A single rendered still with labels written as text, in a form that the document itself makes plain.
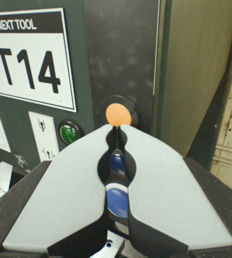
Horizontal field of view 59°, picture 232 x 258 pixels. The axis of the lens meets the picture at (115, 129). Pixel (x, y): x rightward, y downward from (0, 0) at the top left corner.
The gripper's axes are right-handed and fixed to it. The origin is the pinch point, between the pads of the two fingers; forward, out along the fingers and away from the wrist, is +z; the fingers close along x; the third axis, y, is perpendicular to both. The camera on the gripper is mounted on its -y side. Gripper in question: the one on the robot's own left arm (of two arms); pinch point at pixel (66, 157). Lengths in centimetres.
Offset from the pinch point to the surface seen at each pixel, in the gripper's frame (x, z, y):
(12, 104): 15.5, -22.7, -26.7
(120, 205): 27.9, -24.7, -20.2
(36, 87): 19.7, -23.2, -28.9
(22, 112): 16.8, -22.8, -26.0
